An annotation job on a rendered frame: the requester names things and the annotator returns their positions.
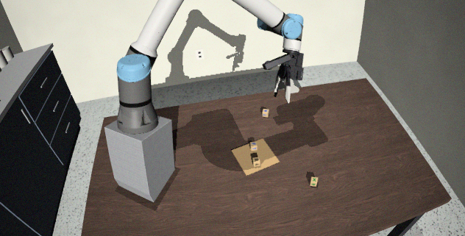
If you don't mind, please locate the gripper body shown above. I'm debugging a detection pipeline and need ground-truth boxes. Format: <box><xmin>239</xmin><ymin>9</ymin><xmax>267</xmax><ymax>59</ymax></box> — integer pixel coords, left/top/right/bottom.
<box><xmin>279</xmin><ymin>49</ymin><xmax>304</xmax><ymax>81</ymax></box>

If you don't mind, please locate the tan square mat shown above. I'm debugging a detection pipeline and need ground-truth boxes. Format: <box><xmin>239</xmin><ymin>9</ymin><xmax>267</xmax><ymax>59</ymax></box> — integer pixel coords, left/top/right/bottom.
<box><xmin>232</xmin><ymin>138</ymin><xmax>279</xmax><ymax>176</ymax></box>

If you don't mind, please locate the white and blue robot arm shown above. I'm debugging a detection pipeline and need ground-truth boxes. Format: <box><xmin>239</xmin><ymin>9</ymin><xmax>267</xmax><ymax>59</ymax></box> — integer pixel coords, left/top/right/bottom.
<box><xmin>116</xmin><ymin>0</ymin><xmax>303</xmax><ymax>134</ymax></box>

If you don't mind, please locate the cream letter block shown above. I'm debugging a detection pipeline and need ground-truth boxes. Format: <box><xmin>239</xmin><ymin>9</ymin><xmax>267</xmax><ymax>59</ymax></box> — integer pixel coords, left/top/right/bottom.
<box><xmin>250</xmin><ymin>142</ymin><xmax>258</xmax><ymax>151</ymax></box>
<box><xmin>262</xmin><ymin>109</ymin><xmax>269</xmax><ymax>117</ymax></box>
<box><xmin>310</xmin><ymin>177</ymin><xmax>318</xmax><ymax>187</ymax></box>
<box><xmin>252</xmin><ymin>157</ymin><xmax>260</xmax><ymax>167</ymax></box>

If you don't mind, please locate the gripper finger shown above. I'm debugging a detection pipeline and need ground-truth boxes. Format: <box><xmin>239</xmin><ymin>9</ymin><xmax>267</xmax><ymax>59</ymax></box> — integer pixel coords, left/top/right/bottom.
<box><xmin>274</xmin><ymin>73</ymin><xmax>285</xmax><ymax>97</ymax></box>
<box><xmin>284</xmin><ymin>68</ymin><xmax>299</xmax><ymax>104</ymax></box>

